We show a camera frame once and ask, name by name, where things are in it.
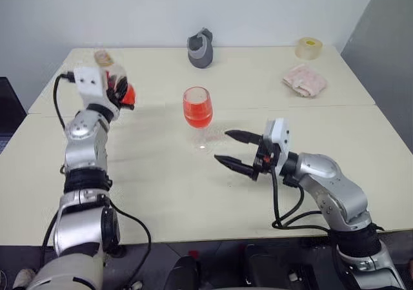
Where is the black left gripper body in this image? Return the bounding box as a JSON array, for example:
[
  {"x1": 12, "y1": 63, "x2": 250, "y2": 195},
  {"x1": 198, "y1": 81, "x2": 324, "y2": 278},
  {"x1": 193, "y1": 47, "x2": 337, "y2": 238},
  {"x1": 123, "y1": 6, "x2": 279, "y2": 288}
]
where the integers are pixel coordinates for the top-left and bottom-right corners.
[{"x1": 105, "y1": 83, "x2": 122, "y2": 110}]

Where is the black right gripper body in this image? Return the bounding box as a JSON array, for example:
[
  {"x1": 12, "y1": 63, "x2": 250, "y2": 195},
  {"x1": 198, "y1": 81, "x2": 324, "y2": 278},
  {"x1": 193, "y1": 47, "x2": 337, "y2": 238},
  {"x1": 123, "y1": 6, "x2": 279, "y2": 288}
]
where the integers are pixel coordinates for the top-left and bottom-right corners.
[{"x1": 254, "y1": 134, "x2": 279, "y2": 175}]

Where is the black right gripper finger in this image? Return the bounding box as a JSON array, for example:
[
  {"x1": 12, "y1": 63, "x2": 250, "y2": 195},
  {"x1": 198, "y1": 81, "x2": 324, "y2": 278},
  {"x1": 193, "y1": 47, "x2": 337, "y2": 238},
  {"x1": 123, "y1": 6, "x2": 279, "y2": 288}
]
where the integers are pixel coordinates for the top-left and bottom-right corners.
[
  {"x1": 214, "y1": 155, "x2": 259, "y2": 182},
  {"x1": 225, "y1": 129, "x2": 264, "y2": 145}
]

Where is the clear bottle with red drink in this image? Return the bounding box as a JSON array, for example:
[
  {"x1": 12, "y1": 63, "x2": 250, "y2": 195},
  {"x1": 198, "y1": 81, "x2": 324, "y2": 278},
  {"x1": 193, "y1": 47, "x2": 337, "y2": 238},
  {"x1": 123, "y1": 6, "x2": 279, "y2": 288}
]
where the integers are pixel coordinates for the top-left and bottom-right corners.
[{"x1": 93, "y1": 49, "x2": 137, "y2": 107}]

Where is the clear wine glass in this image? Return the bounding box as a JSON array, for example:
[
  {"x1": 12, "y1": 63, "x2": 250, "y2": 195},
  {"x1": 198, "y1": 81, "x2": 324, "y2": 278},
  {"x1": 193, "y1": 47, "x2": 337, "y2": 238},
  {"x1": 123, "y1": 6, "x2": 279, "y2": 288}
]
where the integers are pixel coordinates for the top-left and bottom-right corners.
[{"x1": 182, "y1": 85, "x2": 227, "y2": 154}]

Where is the pink folded cloth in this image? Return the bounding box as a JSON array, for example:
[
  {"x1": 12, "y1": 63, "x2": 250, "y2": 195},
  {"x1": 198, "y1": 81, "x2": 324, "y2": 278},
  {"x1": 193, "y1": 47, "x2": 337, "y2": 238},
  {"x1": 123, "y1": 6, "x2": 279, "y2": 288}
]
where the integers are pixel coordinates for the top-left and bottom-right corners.
[{"x1": 282, "y1": 63, "x2": 328, "y2": 99}]

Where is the grey rounded fabric object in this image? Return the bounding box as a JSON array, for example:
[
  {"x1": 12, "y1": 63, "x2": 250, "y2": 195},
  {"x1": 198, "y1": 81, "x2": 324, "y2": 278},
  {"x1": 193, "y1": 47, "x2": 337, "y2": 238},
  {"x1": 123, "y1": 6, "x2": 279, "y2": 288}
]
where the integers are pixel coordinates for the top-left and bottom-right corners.
[{"x1": 186, "y1": 27, "x2": 214, "y2": 69}]

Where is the dark rounded shape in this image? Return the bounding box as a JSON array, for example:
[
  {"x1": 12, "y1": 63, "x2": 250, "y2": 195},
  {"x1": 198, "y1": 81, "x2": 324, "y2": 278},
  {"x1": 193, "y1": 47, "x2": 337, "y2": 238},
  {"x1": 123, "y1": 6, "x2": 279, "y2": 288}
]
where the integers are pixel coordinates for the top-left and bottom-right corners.
[
  {"x1": 164, "y1": 254, "x2": 203, "y2": 290},
  {"x1": 243, "y1": 243, "x2": 288, "y2": 290}
]

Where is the black laptop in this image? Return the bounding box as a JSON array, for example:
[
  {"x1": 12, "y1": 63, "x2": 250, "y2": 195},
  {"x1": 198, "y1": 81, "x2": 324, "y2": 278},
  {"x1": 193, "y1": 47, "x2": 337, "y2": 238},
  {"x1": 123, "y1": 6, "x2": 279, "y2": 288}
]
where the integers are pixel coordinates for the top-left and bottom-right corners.
[{"x1": 0, "y1": 76, "x2": 27, "y2": 155}]

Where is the clear tape roll yellow core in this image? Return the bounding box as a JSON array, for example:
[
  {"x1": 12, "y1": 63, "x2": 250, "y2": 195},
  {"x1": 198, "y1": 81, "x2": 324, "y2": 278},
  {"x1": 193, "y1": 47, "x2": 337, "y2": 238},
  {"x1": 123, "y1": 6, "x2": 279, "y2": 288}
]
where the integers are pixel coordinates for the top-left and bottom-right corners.
[{"x1": 295, "y1": 37, "x2": 324, "y2": 60}]

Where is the white shoe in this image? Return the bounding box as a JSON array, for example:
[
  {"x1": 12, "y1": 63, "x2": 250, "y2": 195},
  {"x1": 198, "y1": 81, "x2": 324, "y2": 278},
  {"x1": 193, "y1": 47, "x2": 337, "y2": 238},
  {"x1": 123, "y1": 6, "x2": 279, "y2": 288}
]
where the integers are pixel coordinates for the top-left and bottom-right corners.
[{"x1": 12, "y1": 268, "x2": 36, "y2": 289}]

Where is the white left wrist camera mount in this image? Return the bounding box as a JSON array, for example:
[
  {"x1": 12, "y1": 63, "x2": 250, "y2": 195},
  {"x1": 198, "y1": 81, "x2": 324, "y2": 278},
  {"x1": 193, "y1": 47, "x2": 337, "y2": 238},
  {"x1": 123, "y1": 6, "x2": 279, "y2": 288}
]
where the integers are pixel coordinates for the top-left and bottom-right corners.
[{"x1": 73, "y1": 66, "x2": 119, "y2": 121}]

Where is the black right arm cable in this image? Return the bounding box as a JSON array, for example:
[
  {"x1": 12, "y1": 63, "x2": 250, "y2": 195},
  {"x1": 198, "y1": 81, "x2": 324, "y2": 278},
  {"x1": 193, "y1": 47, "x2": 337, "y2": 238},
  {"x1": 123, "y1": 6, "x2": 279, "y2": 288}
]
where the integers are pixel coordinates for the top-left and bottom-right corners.
[{"x1": 270, "y1": 165, "x2": 339, "y2": 239}]

